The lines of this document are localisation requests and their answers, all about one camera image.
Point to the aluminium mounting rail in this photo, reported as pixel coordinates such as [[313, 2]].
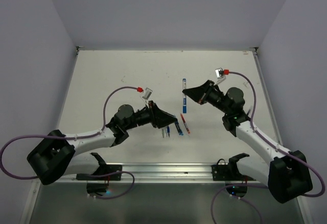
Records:
[[163, 173]]

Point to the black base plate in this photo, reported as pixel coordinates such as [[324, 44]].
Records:
[[228, 171], [102, 168]]

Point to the blue capped pen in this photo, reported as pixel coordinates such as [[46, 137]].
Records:
[[184, 107]]

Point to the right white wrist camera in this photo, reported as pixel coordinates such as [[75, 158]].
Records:
[[221, 75]]

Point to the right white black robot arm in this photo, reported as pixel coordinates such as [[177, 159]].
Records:
[[284, 172]]

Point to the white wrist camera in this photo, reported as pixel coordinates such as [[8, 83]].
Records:
[[146, 95], [221, 75]]

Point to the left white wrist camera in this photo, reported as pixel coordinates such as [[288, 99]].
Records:
[[146, 95]]

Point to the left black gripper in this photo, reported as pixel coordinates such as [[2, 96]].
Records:
[[159, 118]]

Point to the red pen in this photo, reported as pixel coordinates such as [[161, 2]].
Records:
[[185, 123]]

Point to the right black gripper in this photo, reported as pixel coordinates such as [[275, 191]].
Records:
[[200, 94]]

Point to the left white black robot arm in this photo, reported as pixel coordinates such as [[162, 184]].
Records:
[[58, 155]]

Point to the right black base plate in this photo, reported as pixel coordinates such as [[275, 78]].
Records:
[[228, 171]]

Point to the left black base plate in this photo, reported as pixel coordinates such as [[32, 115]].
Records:
[[102, 168]]

